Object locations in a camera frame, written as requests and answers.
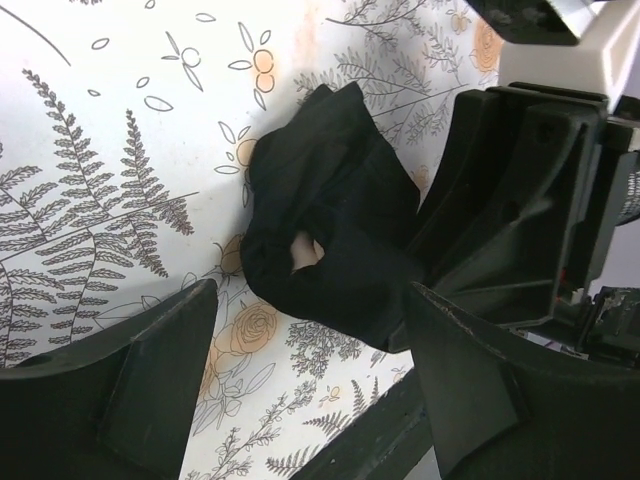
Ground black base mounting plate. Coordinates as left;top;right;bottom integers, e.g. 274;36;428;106
292;370;433;480

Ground black underwear beige waistband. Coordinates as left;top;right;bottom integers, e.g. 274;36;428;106
240;83;423;353

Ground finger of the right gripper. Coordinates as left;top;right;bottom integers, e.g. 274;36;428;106
408;87;608;344

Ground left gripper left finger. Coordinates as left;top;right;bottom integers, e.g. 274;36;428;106
1;279;218;479

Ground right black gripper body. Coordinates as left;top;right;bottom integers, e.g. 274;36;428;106
549;117;639;365

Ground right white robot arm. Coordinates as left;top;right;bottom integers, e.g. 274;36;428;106
409;1;639;367

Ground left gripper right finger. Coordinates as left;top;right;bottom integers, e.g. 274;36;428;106
405;283;639;479

